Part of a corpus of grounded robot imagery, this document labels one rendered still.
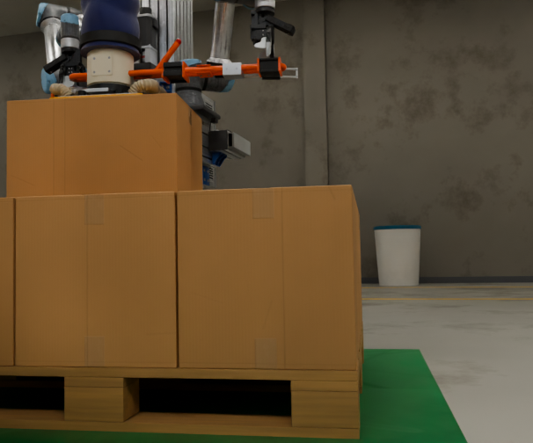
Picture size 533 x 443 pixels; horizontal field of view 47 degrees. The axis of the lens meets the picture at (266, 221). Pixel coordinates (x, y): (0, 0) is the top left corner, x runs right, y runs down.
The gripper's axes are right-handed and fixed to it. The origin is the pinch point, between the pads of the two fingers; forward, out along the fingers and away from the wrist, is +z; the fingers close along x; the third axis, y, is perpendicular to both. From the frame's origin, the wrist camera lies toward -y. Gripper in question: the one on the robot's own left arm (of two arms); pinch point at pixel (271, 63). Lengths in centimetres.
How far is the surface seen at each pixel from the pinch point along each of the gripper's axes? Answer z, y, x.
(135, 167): 40, 44, 21
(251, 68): 2.7, 6.6, 4.0
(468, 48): -194, -194, -587
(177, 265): 72, 14, 82
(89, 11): -19, 65, 11
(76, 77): 3, 72, 4
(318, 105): -131, 1, -602
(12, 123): 23, 87, 22
